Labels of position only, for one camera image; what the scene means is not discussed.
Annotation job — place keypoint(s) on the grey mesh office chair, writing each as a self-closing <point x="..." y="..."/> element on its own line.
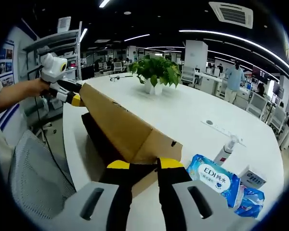
<point x="38" y="108"/>
<point x="36" y="178"/>

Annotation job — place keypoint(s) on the ceiling air conditioner vent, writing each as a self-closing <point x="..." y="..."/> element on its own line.
<point x="231" y="14"/>

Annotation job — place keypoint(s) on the ceiling light strip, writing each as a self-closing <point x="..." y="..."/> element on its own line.
<point x="195" y="31"/>

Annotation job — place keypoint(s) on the metal shelf rack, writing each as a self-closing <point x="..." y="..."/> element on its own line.
<point x="60" y="36"/>

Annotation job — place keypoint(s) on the small black white tool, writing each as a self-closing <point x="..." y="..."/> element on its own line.
<point x="114" y="79"/>

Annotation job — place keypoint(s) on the person's left hand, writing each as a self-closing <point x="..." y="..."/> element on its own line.
<point x="39" y="86"/>

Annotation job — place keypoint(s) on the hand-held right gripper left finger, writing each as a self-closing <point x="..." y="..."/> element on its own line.
<point x="115" y="175"/>

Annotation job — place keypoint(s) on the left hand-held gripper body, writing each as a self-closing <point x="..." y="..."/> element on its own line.
<point x="51" y="67"/>

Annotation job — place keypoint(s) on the white pump bottle red label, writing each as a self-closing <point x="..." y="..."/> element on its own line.
<point x="222" y="155"/>

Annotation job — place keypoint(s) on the white office chair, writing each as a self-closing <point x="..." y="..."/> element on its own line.
<point x="277" y="118"/>
<point x="256" y="106"/>
<point x="188" y="75"/>

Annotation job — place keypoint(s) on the brown cardboard shoe box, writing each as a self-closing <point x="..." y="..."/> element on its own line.
<point x="118" y="120"/>

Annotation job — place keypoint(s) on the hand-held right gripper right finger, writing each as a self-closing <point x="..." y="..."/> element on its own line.
<point x="173" y="178"/>

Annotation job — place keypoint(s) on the green plant in white pot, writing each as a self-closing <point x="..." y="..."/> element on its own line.
<point x="156" y="69"/>

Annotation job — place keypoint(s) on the wall display screen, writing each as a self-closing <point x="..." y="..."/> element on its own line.
<point x="259" y="75"/>

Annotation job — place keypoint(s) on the blue tissue soft pack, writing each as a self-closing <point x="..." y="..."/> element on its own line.
<point x="251" y="202"/>

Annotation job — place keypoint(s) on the blue wet wipes soft pack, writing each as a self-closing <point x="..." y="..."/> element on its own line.
<point x="214" y="175"/>

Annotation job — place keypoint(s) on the small white carton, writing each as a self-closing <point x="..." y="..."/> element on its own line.
<point x="254" y="180"/>

